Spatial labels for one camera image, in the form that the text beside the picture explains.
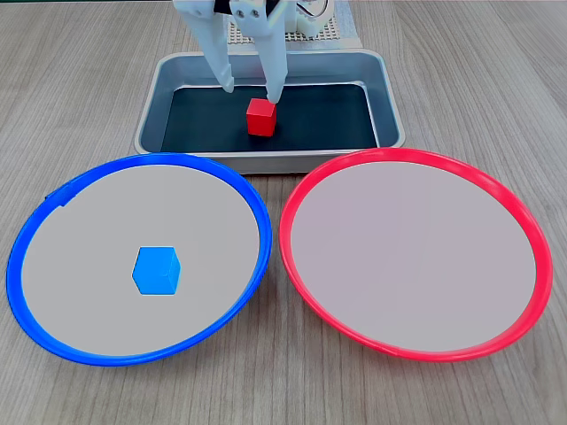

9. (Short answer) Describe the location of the white mesh mat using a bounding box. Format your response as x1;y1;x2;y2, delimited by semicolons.
226;12;345;46

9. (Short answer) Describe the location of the black tray liner mat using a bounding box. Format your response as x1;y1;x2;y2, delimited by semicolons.
159;82;381;153

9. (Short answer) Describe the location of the white dish red rim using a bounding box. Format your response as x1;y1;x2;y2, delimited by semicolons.
278;147;554;364

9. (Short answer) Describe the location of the red cube block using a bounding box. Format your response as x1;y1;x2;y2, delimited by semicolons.
245;97;278;137

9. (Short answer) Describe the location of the white dish blue rim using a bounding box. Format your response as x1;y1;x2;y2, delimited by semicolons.
4;151;273;367

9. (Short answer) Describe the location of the silver metal tray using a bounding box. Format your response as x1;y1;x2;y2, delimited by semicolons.
133;49;407;174

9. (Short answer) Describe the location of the blue cube block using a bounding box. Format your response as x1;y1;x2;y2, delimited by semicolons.
131;245;183;296

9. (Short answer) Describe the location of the clear tape strip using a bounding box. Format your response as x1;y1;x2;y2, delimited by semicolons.
335;0;363;47

